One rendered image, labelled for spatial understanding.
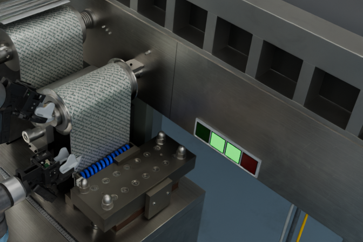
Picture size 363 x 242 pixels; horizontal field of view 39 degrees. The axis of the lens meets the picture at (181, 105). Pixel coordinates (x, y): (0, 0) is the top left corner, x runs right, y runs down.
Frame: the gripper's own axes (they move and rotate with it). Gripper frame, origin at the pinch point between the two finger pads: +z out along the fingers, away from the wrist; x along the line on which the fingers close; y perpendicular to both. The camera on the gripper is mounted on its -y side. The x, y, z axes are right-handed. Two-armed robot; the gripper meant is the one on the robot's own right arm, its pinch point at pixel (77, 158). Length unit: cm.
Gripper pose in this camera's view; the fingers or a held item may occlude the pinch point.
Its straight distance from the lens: 161.9
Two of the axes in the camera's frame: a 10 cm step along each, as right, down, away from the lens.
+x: -7.3, -4.8, 4.9
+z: 6.8, -4.0, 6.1
